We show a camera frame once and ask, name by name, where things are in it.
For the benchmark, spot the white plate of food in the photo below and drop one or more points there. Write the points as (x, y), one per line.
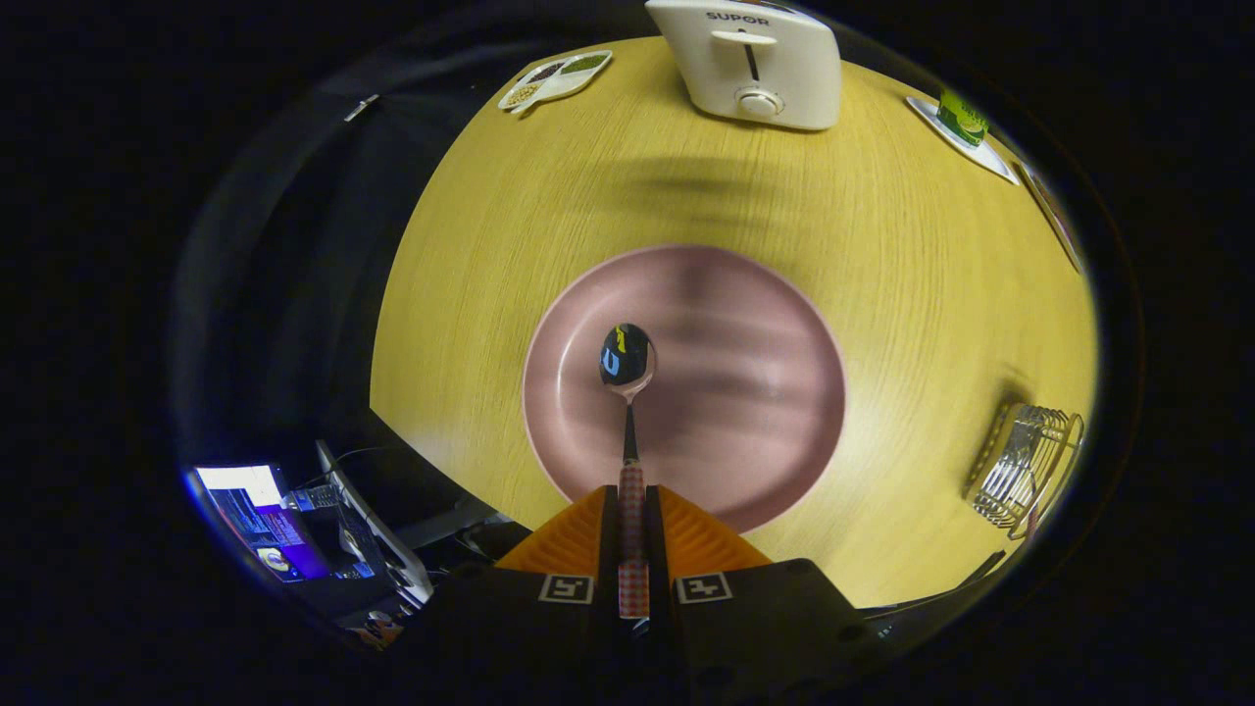
(1054, 221)

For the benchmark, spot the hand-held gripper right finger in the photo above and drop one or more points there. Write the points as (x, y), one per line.
(765, 637)

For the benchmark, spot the white coaster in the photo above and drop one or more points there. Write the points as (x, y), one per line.
(982, 157)

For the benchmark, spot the silver clip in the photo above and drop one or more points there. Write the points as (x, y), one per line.
(361, 107)

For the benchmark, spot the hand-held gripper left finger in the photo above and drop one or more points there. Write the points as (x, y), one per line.
(510, 637)

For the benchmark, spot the pink plate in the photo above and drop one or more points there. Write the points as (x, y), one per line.
(745, 392)

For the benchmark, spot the silver laptop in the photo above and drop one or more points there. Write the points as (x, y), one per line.
(377, 534)

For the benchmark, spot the green tea bottle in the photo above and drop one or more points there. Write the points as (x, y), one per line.
(961, 120)

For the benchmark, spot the white divided dish with beans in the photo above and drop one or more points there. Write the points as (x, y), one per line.
(564, 83)

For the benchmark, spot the white toaster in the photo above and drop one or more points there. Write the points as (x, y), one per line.
(784, 59)

